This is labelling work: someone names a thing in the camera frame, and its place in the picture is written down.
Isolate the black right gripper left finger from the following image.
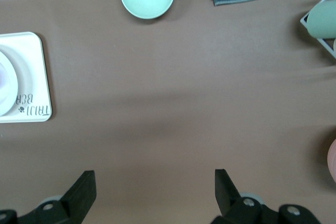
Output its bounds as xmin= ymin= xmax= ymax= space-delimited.
xmin=0 ymin=170 xmax=97 ymax=224

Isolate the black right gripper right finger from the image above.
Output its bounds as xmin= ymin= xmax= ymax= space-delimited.
xmin=211 ymin=168 xmax=320 ymax=224

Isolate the lavender round plate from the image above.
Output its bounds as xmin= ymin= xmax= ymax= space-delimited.
xmin=0 ymin=50 xmax=19 ymax=117

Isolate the pink bowl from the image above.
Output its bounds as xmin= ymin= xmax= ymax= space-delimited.
xmin=327 ymin=138 xmax=336 ymax=183

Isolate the cream bear print tray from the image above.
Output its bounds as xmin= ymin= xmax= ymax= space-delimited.
xmin=0 ymin=31 xmax=53 ymax=123

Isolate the brown table cover mat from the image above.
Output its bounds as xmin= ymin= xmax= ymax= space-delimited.
xmin=0 ymin=0 xmax=336 ymax=224

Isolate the sage green cup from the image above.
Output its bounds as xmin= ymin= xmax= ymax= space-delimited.
xmin=307 ymin=0 xmax=336 ymax=39

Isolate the grey wire cup rack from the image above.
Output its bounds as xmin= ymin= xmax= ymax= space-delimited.
xmin=300 ymin=0 xmax=336 ymax=60

